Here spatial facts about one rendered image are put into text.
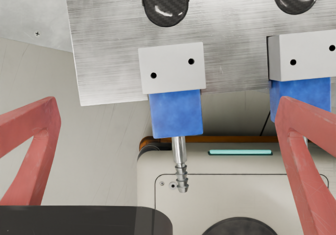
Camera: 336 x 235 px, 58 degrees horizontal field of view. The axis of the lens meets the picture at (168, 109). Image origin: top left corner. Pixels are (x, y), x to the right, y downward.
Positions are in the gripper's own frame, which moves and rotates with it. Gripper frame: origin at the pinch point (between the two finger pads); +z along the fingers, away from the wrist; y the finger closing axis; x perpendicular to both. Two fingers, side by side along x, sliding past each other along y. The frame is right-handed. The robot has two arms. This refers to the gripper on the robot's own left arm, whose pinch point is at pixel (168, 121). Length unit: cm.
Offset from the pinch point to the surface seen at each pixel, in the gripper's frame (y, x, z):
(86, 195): 32, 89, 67
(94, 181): 29, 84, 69
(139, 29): 2.4, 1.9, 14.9
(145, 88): 1.7, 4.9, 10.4
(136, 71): 2.7, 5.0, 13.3
